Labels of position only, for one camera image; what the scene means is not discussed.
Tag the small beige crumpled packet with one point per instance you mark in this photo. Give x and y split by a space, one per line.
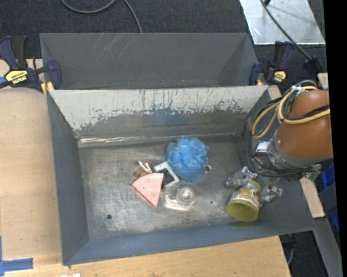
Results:
143 167

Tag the blue mesh bath sponge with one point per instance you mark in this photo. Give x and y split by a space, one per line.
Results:
187 159

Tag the yellow printed cup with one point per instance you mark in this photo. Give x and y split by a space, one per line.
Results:
245 201

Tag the pink wedge block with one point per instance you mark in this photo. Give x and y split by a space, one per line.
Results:
149 187

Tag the white angular plastic piece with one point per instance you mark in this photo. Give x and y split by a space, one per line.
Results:
170 173

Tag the pale wood board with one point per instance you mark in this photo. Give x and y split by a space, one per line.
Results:
25 175

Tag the grey metal bin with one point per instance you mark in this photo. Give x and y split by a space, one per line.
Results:
123 180

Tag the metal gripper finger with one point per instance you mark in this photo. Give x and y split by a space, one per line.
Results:
242 176
271 192

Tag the clear glass thing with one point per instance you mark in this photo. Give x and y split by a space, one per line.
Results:
183 195

